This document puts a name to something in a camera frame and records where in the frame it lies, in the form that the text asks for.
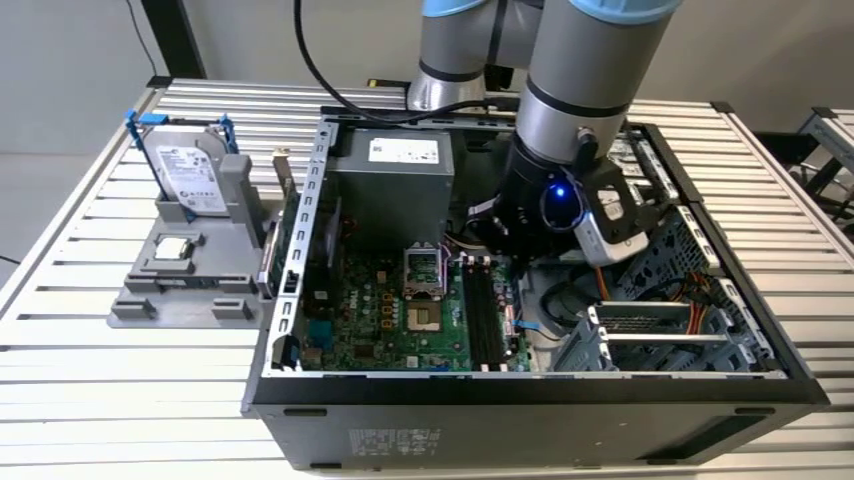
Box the silver drive cage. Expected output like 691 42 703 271
609 124 672 211

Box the silver CPU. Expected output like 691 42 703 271
153 237 193 259

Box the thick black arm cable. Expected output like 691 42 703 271
290 0 520 124

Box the black PC case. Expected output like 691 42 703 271
238 104 832 474

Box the hard disk in blue carrier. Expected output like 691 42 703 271
123 108 240 221

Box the black case fan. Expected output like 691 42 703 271
310 197 345 281

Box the black looped wire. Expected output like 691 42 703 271
538 277 595 332

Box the metal socket cover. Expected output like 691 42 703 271
401 241 446 301

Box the side metal table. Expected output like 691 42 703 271
792 107 854 221

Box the CPU socket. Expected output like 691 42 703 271
404 298 446 335

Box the black RAM slot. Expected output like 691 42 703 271
461 255 489 372
477 255 508 372

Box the grey power supply unit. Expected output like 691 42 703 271
325 127 456 251

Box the orange wire bundle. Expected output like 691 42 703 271
684 272 712 336

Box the grey parts rack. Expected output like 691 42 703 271
106 152 281 329

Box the silver disk bay cage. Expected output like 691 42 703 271
552 299 761 374

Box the green motherboard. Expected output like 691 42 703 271
298 252 534 374

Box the green graphics card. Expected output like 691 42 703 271
261 144 301 299

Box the black upright post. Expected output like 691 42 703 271
136 0 208 81

